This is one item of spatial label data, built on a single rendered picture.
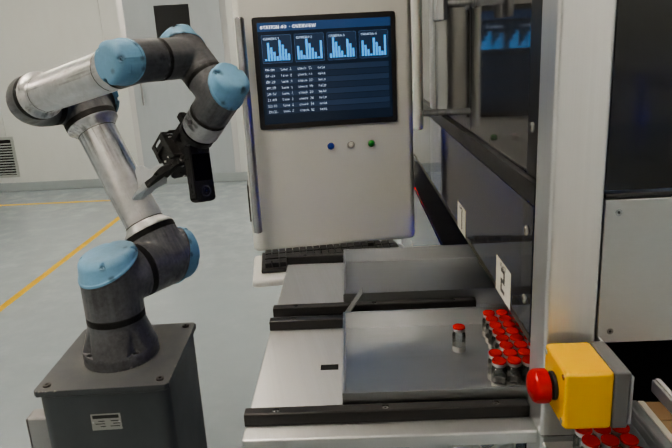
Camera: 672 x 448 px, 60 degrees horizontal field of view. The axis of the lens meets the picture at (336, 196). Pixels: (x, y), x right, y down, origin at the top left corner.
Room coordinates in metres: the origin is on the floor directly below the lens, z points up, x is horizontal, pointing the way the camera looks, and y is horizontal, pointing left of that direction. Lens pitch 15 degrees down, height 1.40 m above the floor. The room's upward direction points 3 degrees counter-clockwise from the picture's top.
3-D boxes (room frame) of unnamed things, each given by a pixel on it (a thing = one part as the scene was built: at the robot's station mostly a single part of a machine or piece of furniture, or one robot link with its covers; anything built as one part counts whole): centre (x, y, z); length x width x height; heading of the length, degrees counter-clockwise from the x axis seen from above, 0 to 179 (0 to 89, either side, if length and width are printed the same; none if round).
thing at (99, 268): (1.11, 0.46, 0.96); 0.13 x 0.12 x 0.14; 146
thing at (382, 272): (1.19, -0.18, 0.90); 0.34 x 0.26 x 0.04; 88
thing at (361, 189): (1.77, 0.02, 1.19); 0.50 x 0.19 x 0.78; 96
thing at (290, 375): (1.03, -0.10, 0.87); 0.70 x 0.48 x 0.02; 178
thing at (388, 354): (0.85, -0.17, 0.90); 0.34 x 0.26 x 0.04; 88
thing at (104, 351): (1.11, 0.47, 0.84); 0.15 x 0.15 x 0.10
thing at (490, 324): (0.85, -0.26, 0.91); 0.18 x 0.02 x 0.05; 178
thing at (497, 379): (0.77, -0.23, 0.91); 0.02 x 0.02 x 0.05
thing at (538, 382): (0.60, -0.23, 0.99); 0.04 x 0.04 x 0.04; 88
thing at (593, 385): (0.60, -0.28, 0.99); 0.08 x 0.07 x 0.07; 88
